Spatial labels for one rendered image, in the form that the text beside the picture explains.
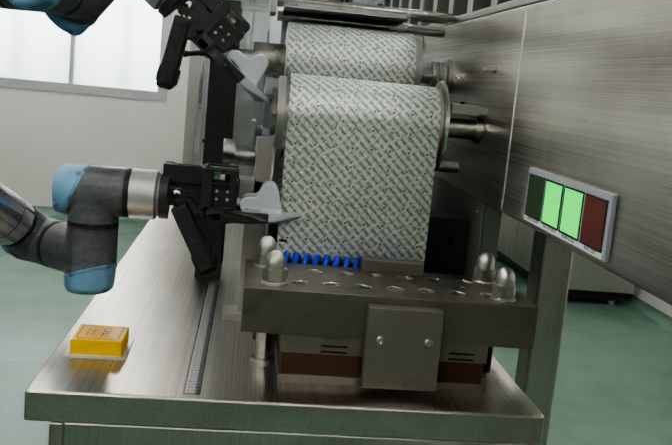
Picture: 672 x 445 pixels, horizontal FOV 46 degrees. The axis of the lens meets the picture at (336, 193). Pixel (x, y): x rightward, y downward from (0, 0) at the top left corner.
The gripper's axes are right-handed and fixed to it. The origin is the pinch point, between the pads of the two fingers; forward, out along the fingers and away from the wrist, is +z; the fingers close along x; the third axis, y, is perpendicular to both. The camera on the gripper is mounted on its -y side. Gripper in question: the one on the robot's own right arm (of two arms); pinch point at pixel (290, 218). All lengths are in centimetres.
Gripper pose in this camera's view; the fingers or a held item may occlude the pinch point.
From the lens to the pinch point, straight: 123.8
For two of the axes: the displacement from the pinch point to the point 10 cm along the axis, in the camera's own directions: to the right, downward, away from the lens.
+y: 1.0, -9.9, -1.4
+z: 9.9, 0.8, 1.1
